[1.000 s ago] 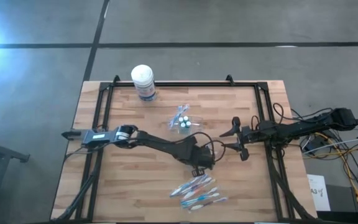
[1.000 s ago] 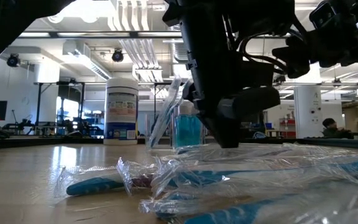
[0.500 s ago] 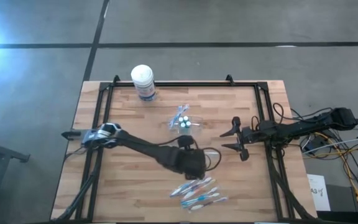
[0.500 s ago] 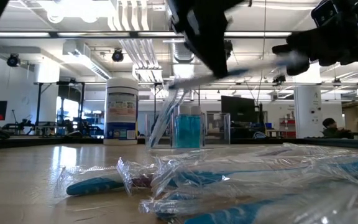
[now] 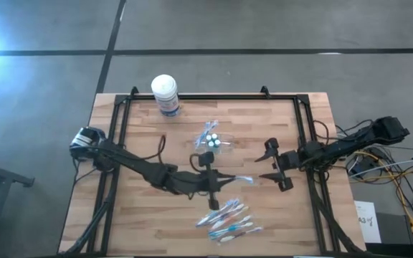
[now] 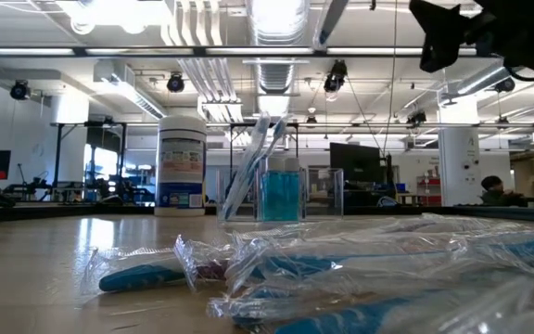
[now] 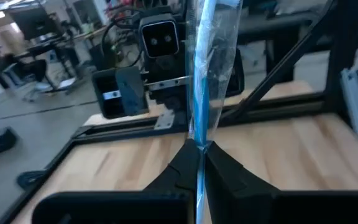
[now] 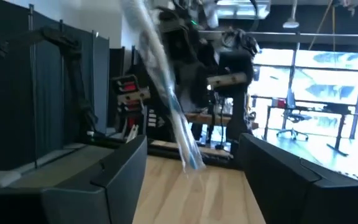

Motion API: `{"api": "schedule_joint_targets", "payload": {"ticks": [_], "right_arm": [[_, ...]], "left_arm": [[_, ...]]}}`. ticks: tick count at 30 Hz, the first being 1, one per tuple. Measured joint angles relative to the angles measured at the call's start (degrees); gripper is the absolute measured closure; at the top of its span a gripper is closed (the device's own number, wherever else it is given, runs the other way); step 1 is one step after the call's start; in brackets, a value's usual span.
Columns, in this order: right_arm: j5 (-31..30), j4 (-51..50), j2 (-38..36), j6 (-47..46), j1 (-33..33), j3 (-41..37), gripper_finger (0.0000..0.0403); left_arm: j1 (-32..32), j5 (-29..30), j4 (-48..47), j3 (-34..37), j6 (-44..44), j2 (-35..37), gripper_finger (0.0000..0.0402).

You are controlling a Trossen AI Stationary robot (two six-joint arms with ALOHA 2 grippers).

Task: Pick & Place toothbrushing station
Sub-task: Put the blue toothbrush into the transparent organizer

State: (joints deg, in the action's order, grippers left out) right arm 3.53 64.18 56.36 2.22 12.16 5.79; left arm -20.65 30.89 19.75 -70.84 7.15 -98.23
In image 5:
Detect grey floor box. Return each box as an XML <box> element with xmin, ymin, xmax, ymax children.
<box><xmin>376</xmin><ymin>212</ymin><xmax>413</xmax><ymax>245</ymax></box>

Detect clear acrylic organizer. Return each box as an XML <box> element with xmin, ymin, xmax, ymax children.
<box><xmin>193</xmin><ymin>131</ymin><xmax>237</xmax><ymax>156</ymax></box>

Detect plastic-wrapped dark-handled toothbrush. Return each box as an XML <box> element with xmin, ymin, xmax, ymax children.
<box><xmin>217</xmin><ymin>226</ymin><xmax>264</xmax><ymax>244</ymax></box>

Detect black aluminium table frame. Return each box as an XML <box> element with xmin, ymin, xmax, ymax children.
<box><xmin>70</xmin><ymin>85</ymin><xmax>367</xmax><ymax>258</ymax></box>

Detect white wipes canister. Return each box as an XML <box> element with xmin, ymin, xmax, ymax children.
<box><xmin>151</xmin><ymin>74</ymin><xmax>181</xmax><ymax>118</ymax></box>

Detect black cart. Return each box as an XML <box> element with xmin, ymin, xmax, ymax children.
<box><xmin>0</xmin><ymin>157</ymin><xmax>35</xmax><ymax>258</ymax></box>

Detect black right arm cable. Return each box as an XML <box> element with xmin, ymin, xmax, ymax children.
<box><xmin>313</xmin><ymin>119</ymin><xmax>374</xmax><ymax>143</ymax></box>

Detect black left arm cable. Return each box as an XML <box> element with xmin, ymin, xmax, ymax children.
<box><xmin>134</xmin><ymin>134</ymin><xmax>204</xmax><ymax>173</ymax></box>

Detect white paper sheet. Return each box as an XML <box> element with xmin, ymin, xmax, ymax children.
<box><xmin>353</xmin><ymin>200</ymin><xmax>382</xmax><ymax>244</ymax></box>

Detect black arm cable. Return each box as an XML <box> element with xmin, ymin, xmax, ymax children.
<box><xmin>134</xmin><ymin>134</ymin><xmax>204</xmax><ymax>173</ymax></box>
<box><xmin>313</xmin><ymin>119</ymin><xmax>374</xmax><ymax>143</ymax></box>

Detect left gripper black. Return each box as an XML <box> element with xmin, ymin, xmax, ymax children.
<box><xmin>184</xmin><ymin>150</ymin><xmax>237</xmax><ymax>211</ymax></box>

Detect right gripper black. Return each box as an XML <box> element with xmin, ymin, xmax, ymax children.
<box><xmin>255</xmin><ymin>137</ymin><xmax>303</xmax><ymax>193</ymax></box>

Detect plastic-wrapped orange toothbrush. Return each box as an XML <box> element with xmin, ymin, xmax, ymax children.
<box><xmin>209</xmin><ymin>206</ymin><xmax>250</xmax><ymax>231</ymax></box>

